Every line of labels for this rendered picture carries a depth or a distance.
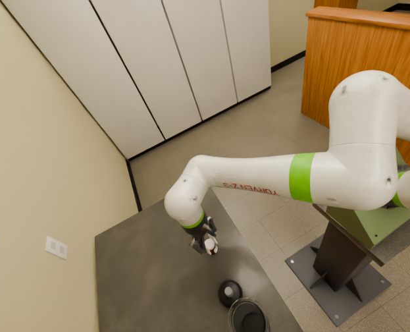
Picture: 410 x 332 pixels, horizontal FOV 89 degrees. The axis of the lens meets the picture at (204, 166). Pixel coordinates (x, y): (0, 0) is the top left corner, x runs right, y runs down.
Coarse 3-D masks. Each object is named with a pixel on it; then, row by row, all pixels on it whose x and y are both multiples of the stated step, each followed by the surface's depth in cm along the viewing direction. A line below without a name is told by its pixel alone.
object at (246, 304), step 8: (232, 304) 59; (240, 304) 59; (248, 304) 61; (256, 304) 57; (232, 312) 58; (240, 312) 65; (248, 312) 71; (256, 312) 71; (264, 312) 56; (232, 320) 57; (240, 320) 68; (264, 320) 55; (232, 328) 55; (240, 328) 67; (264, 328) 54
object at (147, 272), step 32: (128, 224) 115; (160, 224) 110; (224, 224) 100; (96, 256) 107; (128, 256) 102; (160, 256) 98; (192, 256) 94; (224, 256) 90; (128, 288) 92; (160, 288) 89; (192, 288) 85; (256, 288) 79; (128, 320) 84; (160, 320) 81; (192, 320) 78; (224, 320) 75; (288, 320) 71
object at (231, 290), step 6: (228, 282) 80; (234, 282) 80; (222, 288) 79; (228, 288) 76; (234, 288) 78; (240, 288) 78; (222, 294) 78; (228, 294) 74; (234, 294) 77; (240, 294) 77; (222, 300) 76; (228, 300) 76; (234, 300) 75; (228, 306) 75
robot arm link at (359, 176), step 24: (360, 144) 39; (384, 144) 38; (312, 168) 44; (336, 168) 41; (360, 168) 38; (384, 168) 37; (312, 192) 44; (336, 192) 41; (360, 192) 38; (384, 192) 37
